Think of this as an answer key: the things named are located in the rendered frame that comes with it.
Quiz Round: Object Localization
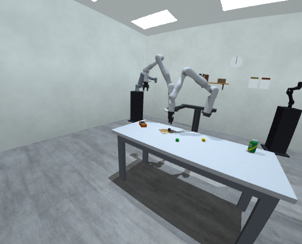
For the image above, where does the orange pocket multimeter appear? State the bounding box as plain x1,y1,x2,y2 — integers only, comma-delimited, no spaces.
139,121,147,127

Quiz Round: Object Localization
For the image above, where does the green drink can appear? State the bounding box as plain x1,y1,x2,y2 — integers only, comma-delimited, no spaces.
247,139,258,153

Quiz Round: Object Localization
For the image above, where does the tan square mat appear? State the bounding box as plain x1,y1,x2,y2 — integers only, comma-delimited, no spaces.
159,128,173,134

